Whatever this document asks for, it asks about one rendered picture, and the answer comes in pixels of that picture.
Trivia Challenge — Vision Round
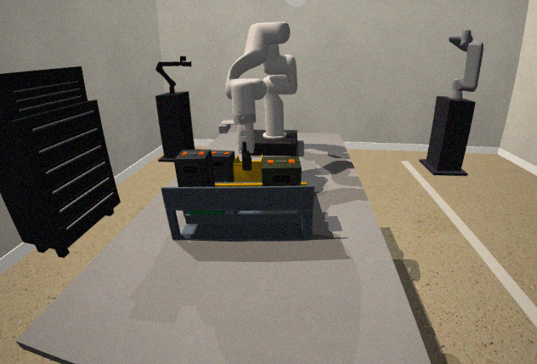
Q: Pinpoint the olive green case with orange latches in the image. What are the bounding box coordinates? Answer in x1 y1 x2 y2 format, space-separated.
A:
262 156 302 186

